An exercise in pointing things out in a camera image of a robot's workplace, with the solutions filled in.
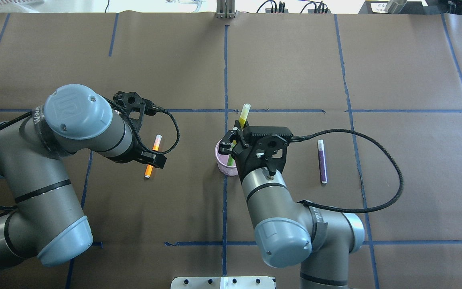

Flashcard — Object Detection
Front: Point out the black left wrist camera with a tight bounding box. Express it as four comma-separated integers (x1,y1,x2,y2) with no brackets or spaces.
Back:
113,91,156,126

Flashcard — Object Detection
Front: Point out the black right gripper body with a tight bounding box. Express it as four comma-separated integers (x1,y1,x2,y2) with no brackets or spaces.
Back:
233,126,294,177

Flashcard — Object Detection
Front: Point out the orange marker pen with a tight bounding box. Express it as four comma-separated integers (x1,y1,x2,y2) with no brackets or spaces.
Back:
144,134,162,179

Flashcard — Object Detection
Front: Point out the black left camera cable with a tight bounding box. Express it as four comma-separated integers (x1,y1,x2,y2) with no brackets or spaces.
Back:
107,96,180,155

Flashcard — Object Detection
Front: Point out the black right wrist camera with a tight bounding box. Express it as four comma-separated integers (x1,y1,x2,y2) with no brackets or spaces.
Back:
257,134,289,180

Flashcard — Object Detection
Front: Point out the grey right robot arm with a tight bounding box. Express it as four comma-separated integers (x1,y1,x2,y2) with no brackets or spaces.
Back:
218,121,365,289

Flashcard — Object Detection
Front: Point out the aluminium frame post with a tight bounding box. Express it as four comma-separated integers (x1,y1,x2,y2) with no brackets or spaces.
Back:
216,0,236,19

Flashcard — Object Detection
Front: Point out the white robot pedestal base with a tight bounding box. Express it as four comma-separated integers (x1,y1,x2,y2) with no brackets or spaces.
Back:
170,276,277,289

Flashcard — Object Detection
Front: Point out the yellow marker pen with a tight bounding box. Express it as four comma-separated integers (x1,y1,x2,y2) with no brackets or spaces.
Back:
232,104,251,133

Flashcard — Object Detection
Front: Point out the black camera cable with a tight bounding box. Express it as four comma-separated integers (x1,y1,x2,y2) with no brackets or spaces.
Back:
107,96,180,155
287,129,404,214

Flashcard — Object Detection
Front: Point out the green marker pen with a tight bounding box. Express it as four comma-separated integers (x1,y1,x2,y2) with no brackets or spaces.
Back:
226,155,234,167

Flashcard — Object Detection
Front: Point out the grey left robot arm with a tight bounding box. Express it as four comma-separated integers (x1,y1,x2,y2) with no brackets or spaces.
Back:
0,84,170,271

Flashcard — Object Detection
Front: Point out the steel cup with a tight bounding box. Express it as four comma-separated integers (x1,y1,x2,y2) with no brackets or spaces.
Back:
384,0,408,14

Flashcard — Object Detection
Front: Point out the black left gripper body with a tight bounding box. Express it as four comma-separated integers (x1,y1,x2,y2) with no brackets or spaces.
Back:
109,142,146,164

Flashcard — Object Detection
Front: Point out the pink mesh pen holder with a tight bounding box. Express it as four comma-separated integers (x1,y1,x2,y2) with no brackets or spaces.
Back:
214,140,238,176

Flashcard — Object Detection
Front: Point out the black right camera cable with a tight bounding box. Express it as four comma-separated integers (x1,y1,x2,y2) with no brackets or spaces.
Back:
287,129,404,214

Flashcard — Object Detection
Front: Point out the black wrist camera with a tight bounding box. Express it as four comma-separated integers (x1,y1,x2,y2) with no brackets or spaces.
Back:
113,91,156,126
257,134,289,180

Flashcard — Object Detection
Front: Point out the purple marker pen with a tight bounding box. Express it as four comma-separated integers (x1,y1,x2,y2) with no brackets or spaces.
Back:
317,139,328,185

